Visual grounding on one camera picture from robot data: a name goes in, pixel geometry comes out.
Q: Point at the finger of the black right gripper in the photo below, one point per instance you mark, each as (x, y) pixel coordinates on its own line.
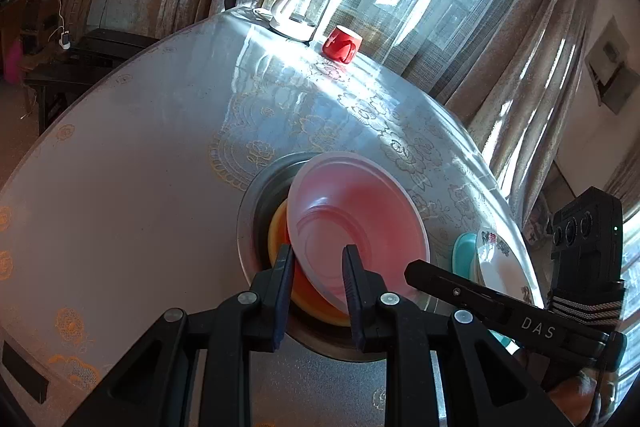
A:
(535, 329)

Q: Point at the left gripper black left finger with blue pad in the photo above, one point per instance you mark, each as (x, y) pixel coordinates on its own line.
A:
(152, 384)

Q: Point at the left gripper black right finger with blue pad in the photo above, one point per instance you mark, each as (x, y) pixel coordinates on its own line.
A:
(438, 363)

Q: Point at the white plate red dragon print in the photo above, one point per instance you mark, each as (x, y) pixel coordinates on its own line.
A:
(496, 267)

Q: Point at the teal round plate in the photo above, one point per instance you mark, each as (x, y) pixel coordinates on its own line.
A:
(463, 261)

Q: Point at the stainless steel bowl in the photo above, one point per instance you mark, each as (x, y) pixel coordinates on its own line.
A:
(261, 199)

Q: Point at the yellow plastic bowl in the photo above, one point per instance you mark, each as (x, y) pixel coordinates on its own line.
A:
(304, 295)

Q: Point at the red plastic bowl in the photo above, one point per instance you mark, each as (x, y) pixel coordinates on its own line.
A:
(338, 199)

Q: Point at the beige curtains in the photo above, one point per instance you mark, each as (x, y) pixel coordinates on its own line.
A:
(450, 31)

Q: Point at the red mug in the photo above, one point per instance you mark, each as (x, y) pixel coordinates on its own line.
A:
(342, 44)

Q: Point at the wooden cabinet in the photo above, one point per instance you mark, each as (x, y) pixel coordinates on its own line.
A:
(56, 58)

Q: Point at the glass kettle white handle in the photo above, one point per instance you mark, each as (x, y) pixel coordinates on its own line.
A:
(298, 20)

